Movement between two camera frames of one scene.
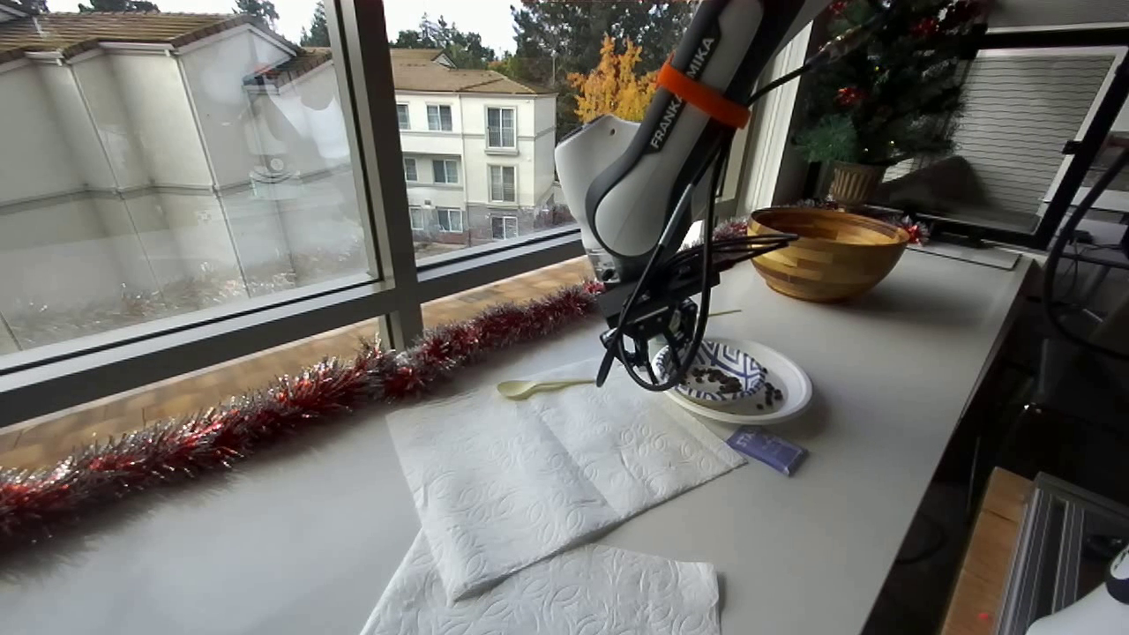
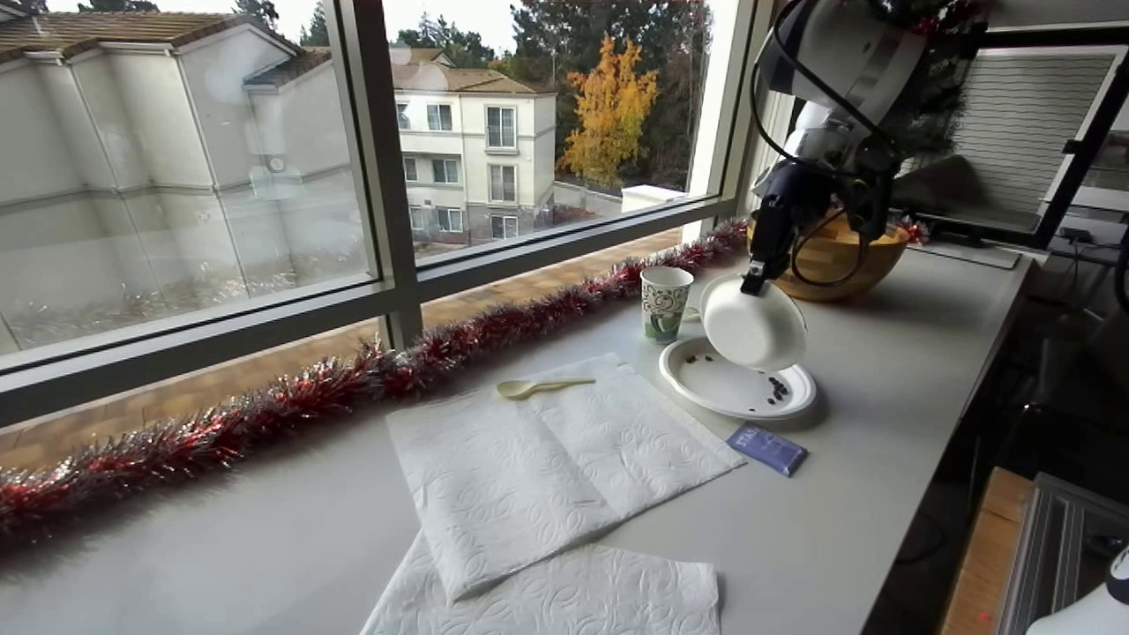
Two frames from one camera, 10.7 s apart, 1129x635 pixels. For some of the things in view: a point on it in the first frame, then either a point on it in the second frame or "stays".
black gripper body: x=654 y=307 → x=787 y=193
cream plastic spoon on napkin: x=524 y=386 stays
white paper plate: x=744 y=382 stays
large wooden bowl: x=834 y=253 stays
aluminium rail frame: x=1068 y=548 stays
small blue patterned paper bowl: x=727 y=375 → x=754 y=329
